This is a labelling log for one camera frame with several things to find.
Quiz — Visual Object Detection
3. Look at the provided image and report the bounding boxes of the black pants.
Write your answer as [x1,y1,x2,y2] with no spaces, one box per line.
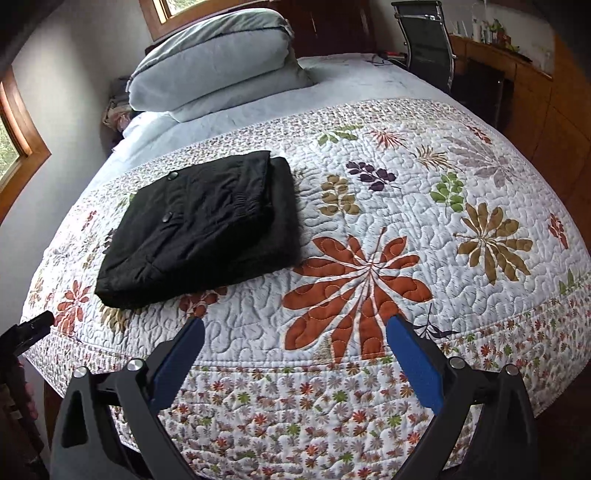
[95,151,301,309]

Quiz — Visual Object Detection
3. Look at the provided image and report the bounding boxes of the person left hand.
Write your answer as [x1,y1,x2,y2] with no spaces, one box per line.
[18,360,39,421]

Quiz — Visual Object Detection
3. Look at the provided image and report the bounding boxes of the floral quilted bedspread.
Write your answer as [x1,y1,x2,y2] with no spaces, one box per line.
[22,99,590,479]

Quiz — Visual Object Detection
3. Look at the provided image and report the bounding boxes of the wooden framed window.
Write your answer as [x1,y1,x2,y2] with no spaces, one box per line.
[1,66,51,221]
[139,0,280,41]

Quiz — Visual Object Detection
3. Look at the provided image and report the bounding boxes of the crumpled clothes beside bed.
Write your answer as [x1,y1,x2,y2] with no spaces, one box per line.
[102,76,139,133]

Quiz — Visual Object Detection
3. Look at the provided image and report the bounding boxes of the wooden desk cabinet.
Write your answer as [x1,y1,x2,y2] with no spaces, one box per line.
[451,35,590,236]

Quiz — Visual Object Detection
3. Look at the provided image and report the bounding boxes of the light blue bed sheet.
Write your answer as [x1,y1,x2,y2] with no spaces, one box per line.
[113,54,448,163]

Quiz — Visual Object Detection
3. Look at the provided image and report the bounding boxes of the folded light blue duvet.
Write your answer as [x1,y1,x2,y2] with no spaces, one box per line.
[126,8,312,122]

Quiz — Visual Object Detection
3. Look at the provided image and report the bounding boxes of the black mesh office chair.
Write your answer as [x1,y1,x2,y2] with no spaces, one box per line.
[392,1,455,94]

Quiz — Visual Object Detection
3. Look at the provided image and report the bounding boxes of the dark wooden headboard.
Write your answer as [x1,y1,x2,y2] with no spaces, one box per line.
[269,0,377,58]

